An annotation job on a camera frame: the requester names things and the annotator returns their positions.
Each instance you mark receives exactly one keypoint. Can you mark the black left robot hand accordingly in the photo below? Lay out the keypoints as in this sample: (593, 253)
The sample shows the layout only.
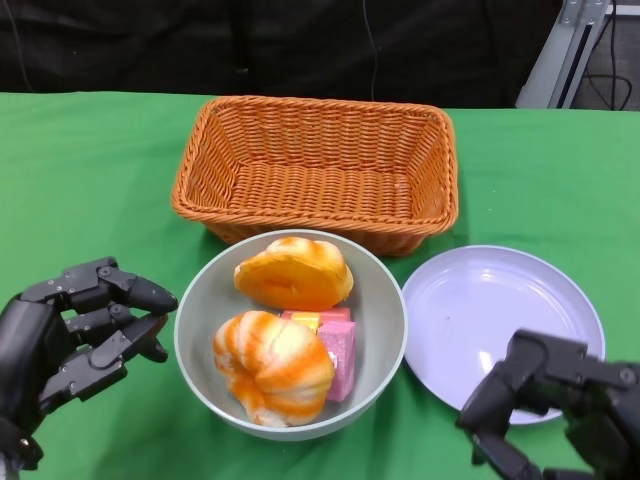
(25, 350)

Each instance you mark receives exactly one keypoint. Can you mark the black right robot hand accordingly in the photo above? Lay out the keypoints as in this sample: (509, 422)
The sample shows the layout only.
(600, 400)

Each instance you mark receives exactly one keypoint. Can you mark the grey-green bowl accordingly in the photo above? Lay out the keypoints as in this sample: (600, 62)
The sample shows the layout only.
(200, 325)

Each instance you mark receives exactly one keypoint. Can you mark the orange white striped bread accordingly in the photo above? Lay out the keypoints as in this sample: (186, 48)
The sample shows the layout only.
(275, 370)

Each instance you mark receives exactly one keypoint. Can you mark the lavender round plate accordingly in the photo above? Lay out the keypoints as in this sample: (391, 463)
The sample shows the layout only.
(475, 310)

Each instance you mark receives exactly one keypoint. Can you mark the pink cake slice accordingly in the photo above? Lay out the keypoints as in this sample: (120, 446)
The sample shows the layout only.
(342, 365)

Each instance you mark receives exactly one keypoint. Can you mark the yellow cake slice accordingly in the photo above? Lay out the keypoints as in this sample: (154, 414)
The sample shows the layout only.
(305, 320)

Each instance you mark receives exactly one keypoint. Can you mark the orange wicker basket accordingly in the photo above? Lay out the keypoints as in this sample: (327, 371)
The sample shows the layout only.
(325, 190)

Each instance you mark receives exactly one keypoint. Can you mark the green tablecloth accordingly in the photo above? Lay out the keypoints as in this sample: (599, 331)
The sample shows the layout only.
(75, 175)

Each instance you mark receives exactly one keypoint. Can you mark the black backdrop curtain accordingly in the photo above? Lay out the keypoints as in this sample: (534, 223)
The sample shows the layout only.
(150, 45)

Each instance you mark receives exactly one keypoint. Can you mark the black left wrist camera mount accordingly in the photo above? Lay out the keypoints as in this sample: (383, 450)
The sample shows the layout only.
(17, 445)

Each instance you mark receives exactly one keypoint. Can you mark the grey aluminium frame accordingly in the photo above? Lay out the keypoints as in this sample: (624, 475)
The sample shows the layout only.
(550, 65)

